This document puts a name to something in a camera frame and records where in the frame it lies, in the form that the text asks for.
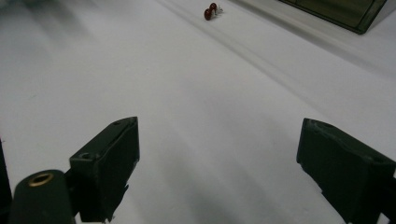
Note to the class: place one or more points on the red bead earrings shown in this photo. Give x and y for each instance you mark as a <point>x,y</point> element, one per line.
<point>210,11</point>

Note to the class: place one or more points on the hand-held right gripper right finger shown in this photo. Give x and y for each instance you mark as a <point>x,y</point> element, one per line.
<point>345,174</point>

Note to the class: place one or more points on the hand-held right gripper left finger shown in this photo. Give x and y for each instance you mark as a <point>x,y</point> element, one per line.
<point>104,168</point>

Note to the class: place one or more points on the dark green box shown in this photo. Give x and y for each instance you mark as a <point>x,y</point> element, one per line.
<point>339,11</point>

